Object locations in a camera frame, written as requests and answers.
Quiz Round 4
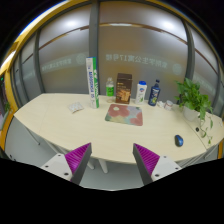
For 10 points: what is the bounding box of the white blister pill pack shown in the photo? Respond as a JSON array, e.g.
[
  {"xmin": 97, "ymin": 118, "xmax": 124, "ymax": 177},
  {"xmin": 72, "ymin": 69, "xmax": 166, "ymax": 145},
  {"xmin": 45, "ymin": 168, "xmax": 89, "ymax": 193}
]
[{"xmin": 68, "ymin": 102, "xmax": 84, "ymax": 113}]

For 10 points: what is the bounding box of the floral mouse pad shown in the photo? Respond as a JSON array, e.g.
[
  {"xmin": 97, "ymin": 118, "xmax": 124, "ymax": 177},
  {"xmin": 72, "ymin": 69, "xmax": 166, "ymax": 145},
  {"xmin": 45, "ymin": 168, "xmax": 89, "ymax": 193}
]
[{"xmin": 105, "ymin": 104, "xmax": 143, "ymax": 126}]

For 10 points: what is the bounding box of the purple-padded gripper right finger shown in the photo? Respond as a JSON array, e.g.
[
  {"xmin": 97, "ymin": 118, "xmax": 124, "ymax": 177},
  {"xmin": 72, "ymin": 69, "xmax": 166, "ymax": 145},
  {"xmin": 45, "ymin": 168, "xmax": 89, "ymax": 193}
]
[{"xmin": 133, "ymin": 143, "xmax": 181, "ymax": 185}]

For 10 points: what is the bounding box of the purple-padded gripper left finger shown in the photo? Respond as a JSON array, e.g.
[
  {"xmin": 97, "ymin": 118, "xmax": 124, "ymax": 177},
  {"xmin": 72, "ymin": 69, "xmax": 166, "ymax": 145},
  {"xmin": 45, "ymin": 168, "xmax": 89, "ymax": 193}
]
[{"xmin": 41, "ymin": 143, "xmax": 92, "ymax": 185}]

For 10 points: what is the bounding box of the brown cardboard box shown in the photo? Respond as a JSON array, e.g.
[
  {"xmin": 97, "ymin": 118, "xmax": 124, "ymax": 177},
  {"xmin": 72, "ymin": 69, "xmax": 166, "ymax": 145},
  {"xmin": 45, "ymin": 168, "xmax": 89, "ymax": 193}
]
[{"xmin": 116, "ymin": 73, "xmax": 132, "ymax": 104}]

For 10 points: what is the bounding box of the small white jar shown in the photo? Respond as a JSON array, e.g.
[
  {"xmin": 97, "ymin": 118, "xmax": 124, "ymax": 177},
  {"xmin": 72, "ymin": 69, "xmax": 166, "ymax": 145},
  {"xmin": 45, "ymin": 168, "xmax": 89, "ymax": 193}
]
[{"xmin": 164, "ymin": 100, "xmax": 173, "ymax": 111}]

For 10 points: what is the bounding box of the white blue-cap lotion bottle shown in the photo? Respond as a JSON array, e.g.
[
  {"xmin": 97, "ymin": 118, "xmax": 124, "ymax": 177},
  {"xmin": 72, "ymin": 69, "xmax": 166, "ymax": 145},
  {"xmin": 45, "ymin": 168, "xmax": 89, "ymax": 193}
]
[{"xmin": 135, "ymin": 81, "xmax": 147, "ymax": 104}]

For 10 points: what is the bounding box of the green potted plant white pot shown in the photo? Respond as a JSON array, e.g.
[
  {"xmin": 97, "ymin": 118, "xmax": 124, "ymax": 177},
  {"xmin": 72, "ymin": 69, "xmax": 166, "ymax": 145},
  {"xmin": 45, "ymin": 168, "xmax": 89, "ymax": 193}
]
[{"xmin": 175, "ymin": 78, "xmax": 214, "ymax": 144}]

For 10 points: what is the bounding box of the blue computer mouse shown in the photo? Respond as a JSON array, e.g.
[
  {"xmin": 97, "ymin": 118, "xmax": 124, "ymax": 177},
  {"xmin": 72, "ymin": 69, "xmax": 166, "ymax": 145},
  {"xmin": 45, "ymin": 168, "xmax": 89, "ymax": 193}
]
[{"xmin": 175, "ymin": 135, "xmax": 184, "ymax": 147}]

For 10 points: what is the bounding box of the tall white green shuttlecock tube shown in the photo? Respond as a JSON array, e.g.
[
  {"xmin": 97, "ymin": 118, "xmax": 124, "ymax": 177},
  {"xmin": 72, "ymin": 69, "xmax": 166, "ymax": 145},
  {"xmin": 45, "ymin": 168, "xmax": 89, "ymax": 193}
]
[{"xmin": 86, "ymin": 57, "xmax": 99, "ymax": 109}]

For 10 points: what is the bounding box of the dark blue shampoo bottle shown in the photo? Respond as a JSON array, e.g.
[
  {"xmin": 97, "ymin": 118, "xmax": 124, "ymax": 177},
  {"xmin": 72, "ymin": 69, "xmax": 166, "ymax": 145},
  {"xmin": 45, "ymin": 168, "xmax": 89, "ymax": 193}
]
[{"xmin": 148, "ymin": 80, "xmax": 160, "ymax": 106}]

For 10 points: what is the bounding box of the clear green-label water bottle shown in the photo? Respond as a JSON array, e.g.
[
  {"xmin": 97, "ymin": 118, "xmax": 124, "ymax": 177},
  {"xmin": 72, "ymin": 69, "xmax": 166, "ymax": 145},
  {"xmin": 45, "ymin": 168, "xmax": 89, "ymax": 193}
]
[{"xmin": 106, "ymin": 77, "xmax": 114, "ymax": 103}]

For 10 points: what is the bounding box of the small white packet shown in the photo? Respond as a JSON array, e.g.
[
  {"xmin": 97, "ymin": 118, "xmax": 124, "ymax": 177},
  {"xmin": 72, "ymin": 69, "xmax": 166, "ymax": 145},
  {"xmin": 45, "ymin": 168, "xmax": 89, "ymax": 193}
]
[{"xmin": 157, "ymin": 101, "xmax": 165, "ymax": 108}]

